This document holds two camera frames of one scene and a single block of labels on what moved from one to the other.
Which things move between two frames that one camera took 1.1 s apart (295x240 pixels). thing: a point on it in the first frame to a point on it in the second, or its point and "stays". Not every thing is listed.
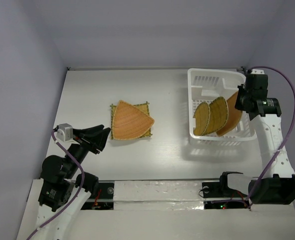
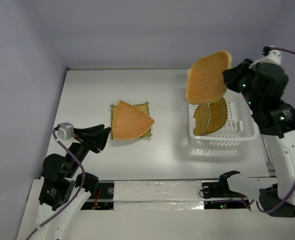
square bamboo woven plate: [143, 107] stays
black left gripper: [98, 138] stays
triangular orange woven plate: [129, 121] stays
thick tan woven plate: [233, 117] to [205, 82]
